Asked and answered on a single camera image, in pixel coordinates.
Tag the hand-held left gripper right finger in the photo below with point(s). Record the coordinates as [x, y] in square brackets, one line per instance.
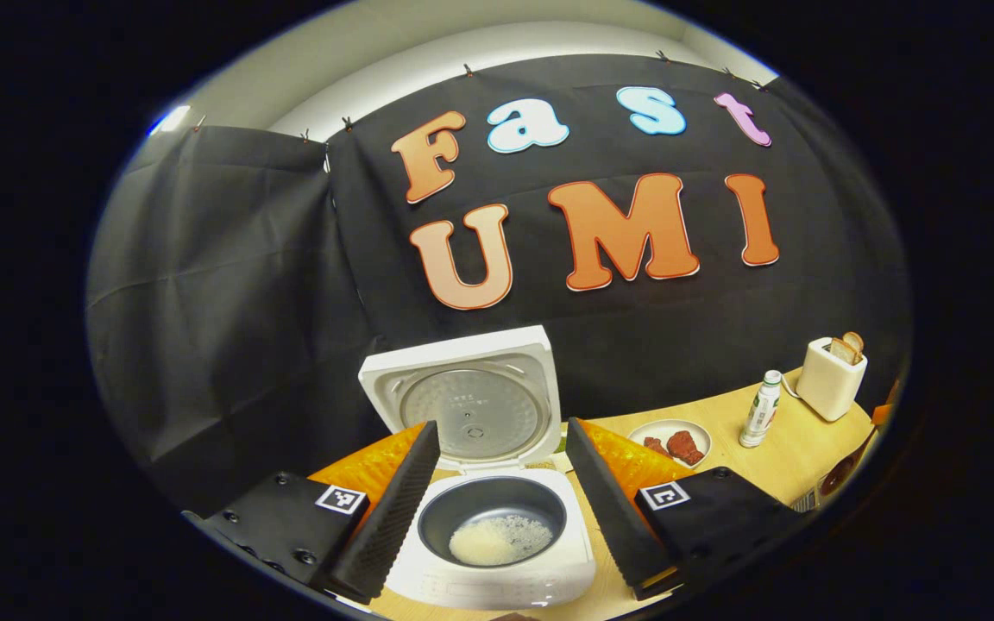
[609, 517]

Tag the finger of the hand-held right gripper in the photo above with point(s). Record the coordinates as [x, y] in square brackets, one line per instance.
[883, 414]

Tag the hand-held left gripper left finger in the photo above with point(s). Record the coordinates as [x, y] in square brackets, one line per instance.
[389, 517]

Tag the brown wooden spoon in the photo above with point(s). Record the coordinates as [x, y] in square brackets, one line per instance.
[840, 473]

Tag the white rice cooker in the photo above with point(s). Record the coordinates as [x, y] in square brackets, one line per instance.
[497, 586]

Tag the white toaster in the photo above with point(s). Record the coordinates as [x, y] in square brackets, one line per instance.
[829, 384]

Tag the toasted bread slice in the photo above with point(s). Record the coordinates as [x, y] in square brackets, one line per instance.
[855, 341]
[842, 352]

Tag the brown meat patty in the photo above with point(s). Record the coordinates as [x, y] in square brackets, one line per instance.
[656, 447]
[685, 447]

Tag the white round plate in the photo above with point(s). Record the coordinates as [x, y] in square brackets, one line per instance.
[661, 429]

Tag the white drink bottle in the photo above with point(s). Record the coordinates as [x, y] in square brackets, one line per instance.
[760, 414]

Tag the black backdrop cloth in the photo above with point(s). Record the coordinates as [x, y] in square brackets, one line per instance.
[204, 302]

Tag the ceiling light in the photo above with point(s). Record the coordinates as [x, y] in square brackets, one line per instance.
[171, 119]

